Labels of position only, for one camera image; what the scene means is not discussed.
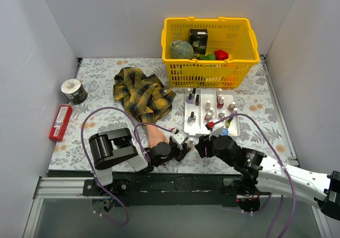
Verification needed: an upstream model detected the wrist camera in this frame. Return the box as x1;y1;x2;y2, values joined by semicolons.
171;131;188;145
205;118;224;137

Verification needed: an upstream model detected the clear polish bottle white cap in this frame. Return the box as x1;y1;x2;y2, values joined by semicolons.
205;100;211;112

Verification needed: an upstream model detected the pink iridescent polish bottle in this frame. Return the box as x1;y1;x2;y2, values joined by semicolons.
204;107;214;122

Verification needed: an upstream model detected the yellow polish bottle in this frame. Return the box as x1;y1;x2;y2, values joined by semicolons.
225;117;233;129

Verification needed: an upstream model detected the floral table mat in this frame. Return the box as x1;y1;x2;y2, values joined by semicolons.
49;58;292;171

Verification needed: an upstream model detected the lilac polish bottle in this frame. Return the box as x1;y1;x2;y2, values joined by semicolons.
186;88;193;104

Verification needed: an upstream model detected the yellow plastic basket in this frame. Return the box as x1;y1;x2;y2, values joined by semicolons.
161;16;260;88

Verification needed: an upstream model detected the red bell pepper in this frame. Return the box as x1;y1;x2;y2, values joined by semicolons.
214;50;229;61

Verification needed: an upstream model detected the black tin with white lid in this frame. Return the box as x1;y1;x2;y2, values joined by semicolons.
61;79;88;105

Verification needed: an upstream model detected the white divided tray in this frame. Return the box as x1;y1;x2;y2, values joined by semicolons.
184;88;238;137

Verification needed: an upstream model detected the mannequin hand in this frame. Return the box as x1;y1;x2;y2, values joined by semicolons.
146;124;168;148

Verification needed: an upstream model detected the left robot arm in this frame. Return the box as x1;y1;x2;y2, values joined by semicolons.
89;128;194;196

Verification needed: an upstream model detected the red flat box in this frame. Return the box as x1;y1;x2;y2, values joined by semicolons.
49;105;73;142

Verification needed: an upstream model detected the dark red polish bottle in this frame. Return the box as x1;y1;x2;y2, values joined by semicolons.
195;94;200;106

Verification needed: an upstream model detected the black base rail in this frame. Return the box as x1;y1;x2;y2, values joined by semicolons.
82;171;262;208

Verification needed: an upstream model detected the red glitter polish bottle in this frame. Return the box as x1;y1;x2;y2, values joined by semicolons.
217;96;225;109

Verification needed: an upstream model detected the green melon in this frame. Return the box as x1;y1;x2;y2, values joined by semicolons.
169;40;194;60

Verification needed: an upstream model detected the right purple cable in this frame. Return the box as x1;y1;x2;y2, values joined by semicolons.
212;113;297;238

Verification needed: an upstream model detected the glitter polish bottle black cap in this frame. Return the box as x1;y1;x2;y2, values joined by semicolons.
187;112;196;123

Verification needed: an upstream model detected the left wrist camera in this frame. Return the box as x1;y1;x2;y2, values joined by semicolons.
171;131;188;145

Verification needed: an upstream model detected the pale glitter polish bottle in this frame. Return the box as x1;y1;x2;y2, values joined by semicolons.
228;101;236;112

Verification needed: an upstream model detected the purple cable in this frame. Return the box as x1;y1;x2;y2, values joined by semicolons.
81;107;180;227
212;113;297;238

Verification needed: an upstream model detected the green bell pepper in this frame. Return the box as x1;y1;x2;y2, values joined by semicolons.
201;54;216;61

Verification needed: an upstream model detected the yellow plaid shirt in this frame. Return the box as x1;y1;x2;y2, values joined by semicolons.
113;67;176;123

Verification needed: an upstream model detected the black carton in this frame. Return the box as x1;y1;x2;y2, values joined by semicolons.
189;29;208;60

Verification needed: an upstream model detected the clear nail polish bottle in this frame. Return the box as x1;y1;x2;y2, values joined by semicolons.
188;138;196;148

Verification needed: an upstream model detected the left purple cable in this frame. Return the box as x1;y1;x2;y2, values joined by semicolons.
81;107;180;227

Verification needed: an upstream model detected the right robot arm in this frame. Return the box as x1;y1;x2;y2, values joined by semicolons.
195;135;339;220

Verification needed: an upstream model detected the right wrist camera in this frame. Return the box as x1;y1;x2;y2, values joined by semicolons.
205;118;224;137

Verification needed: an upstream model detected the blue polish bottle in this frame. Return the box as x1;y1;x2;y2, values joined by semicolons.
221;128;228;135

